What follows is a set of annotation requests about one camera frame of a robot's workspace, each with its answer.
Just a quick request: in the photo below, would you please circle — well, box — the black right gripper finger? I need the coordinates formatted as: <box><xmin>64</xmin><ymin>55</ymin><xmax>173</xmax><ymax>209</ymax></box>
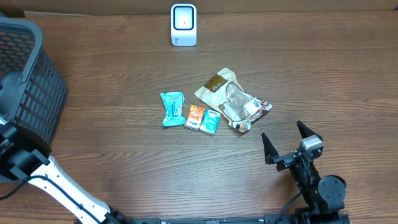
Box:
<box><xmin>261</xmin><ymin>133</ymin><xmax>279</xmax><ymax>165</ymax></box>
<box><xmin>297</xmin><ymin>120</ymin><xmax>323</xmax><ymax>141</ymax></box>

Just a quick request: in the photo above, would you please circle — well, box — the teal tissue pack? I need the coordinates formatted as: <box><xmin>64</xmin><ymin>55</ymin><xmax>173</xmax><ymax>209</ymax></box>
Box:
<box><xmin>200</xmin><ymin>109</ymin><xmax>221</xmax><ymax>136</ymax></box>

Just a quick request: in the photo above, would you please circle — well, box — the beige dried food pouch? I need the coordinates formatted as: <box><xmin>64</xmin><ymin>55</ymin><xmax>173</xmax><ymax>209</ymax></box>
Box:
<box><xmin>195</xmin><ymin>68</ymin><xmax>272</xmax><ymax>133</ymax></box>

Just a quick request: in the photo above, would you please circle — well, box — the orange tissue pack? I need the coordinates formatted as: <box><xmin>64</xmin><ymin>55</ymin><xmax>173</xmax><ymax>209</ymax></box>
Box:
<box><xmin>184</xmin><ymin>105</ymin><xmax>205</xmax><ymax>131</ymax></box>

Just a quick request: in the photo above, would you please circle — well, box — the teal snack wrapper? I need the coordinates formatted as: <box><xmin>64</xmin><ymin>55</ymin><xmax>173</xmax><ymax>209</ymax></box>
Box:
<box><xmin>160</xmin><ymin>92</ymin><xmax>186</xmax><ymax>127</ymax></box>

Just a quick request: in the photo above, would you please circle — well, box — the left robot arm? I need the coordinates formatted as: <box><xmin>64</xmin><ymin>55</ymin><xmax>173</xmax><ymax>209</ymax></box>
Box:
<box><xmin>1</xmin><ymin>118</ymin><xmax>132</xmax><ymax>224</ymax></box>

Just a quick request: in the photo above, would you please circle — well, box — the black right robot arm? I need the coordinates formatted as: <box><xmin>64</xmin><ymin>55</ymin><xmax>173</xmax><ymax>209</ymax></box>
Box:
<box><xmin>261</xmin><ymin>121</ymin><xmax>351</xmax><ymax>224</ymax></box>

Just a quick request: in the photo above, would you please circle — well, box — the white barcode scanner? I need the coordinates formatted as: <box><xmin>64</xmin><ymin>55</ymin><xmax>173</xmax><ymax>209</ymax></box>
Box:
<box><xmin>170</xmin><ymin>3</ymin><xmax>197</xmax><ymax>47</ymax></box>

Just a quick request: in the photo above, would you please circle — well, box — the grey plastic mesh basket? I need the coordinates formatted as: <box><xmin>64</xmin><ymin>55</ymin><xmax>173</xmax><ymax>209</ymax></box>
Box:
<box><xmin>0</xmin><ymin>16</ymin><xmax>68</xmax><ymax>184</ymax></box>

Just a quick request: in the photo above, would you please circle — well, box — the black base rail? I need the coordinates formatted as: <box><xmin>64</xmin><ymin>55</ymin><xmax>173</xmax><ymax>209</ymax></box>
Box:
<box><xmin>131</xmin><ymin>214</ymin><xmax>351</xmax><ymax>224</ymax></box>

